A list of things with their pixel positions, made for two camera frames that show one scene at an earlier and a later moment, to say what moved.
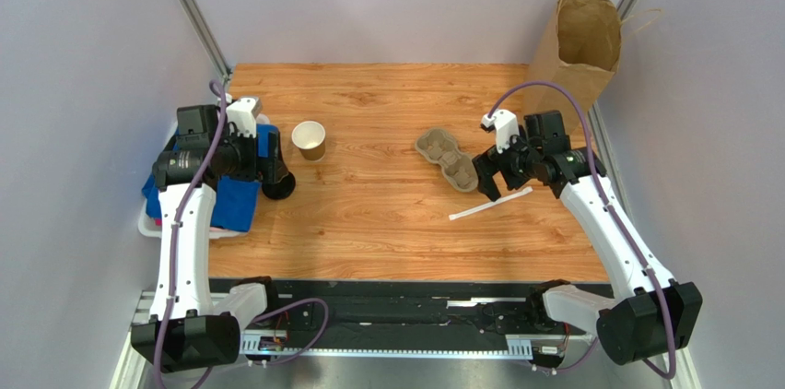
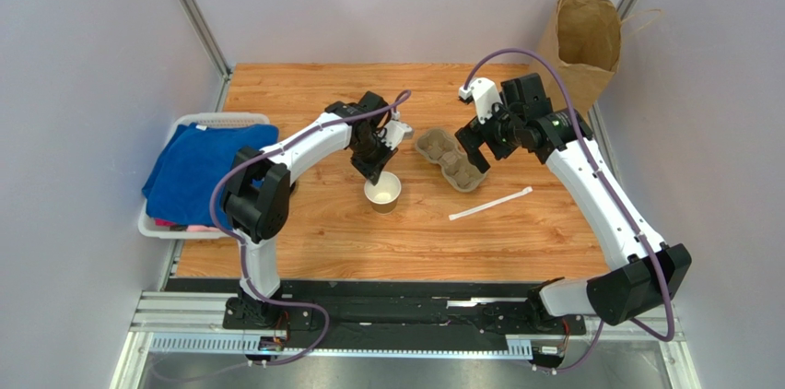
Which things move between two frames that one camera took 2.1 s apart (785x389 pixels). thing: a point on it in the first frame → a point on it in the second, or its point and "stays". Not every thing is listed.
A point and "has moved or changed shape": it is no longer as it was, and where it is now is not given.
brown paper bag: x=580 y=52 stays
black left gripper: x=272 y=168 → x=372 y=170
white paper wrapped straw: x=522 y=192 stays
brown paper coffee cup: x=309 y=136 has moved or changed shape
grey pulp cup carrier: x=439 y=147 stays
